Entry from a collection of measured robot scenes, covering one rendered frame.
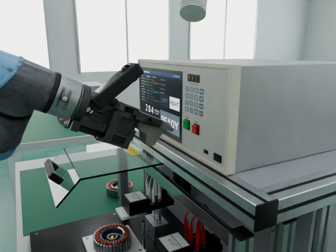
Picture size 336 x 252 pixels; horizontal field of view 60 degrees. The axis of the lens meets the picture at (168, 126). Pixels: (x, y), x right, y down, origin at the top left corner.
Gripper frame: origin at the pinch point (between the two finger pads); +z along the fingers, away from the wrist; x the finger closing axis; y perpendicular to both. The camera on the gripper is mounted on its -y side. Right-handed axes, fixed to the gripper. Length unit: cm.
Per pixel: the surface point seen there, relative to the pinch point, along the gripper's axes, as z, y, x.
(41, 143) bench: 3, 49, -153
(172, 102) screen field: 2.6, -5.2, -7.0
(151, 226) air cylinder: 19.2, 32.2, -19.0
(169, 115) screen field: 4.2, -1.9, -8.6
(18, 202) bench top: -11, 54, -68
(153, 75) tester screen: 0.2, -10.3, -18.0
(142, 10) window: 134, -160, -468
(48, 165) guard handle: -16.1, 21.2, -20.7
